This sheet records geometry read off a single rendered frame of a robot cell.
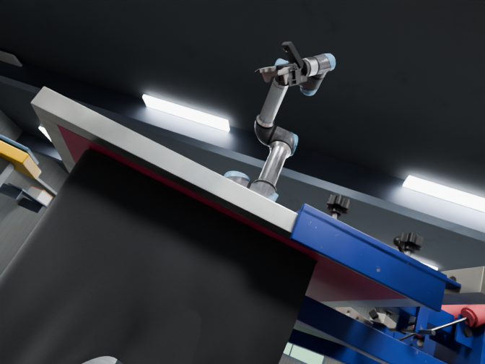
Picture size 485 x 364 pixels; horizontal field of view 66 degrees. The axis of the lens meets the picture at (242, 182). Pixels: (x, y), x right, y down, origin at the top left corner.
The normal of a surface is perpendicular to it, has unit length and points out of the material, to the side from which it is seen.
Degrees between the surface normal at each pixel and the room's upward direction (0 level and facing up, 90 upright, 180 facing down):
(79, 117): 90
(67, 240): 92
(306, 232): 90
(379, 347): 90
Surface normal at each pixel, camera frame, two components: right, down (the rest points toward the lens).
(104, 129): 0.25, -0.31
